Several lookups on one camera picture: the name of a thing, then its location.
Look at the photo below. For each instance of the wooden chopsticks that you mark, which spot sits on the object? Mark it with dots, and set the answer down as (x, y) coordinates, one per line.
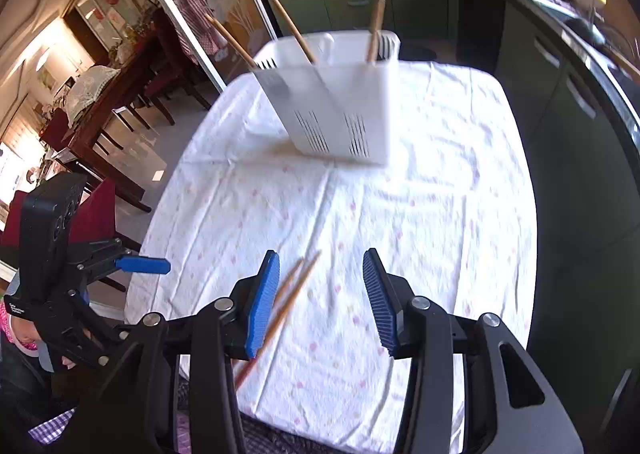
(376, 28)

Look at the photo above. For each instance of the green sink base cabinets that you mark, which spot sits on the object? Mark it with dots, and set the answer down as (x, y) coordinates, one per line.
(565, 108)

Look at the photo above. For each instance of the purple checkered cloth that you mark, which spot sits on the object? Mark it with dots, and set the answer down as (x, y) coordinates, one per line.
(50, 426)

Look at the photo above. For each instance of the wooden chopstick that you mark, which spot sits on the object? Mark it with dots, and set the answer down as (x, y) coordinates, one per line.
(232, 41)
(295, 33)
(290, 279)
(300, 284)

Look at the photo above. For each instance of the white plastic utensil holder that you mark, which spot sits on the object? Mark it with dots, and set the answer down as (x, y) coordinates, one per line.
(340, 103)

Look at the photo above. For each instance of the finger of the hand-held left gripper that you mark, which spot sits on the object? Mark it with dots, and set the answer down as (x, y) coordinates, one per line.
(80, 334)
(142, 265)

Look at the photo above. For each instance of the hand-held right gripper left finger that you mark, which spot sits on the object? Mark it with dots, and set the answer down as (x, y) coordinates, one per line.
(262, 304)

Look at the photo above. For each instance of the black frying pan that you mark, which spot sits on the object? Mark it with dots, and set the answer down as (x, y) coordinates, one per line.
(590, 28)

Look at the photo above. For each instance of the dark wooden dining table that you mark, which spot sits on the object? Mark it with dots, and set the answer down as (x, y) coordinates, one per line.
(100, 118)

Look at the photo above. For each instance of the wooden cutting board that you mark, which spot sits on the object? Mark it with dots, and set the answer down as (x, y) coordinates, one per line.
(620, 3)

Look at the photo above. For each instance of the white lace food cover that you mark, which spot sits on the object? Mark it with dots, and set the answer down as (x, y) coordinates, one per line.
(87, 86)

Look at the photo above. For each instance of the dark wooden dining chair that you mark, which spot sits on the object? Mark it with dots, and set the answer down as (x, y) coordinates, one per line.
(180, 58)

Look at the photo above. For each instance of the floral white tablecloth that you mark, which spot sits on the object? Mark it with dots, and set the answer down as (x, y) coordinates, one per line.
(400, 234)

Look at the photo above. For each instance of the pink patterned clothing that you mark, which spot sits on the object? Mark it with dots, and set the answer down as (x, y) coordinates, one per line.
(6, 326)

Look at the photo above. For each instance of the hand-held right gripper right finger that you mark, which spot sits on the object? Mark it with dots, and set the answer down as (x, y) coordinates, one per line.
(380, 304)

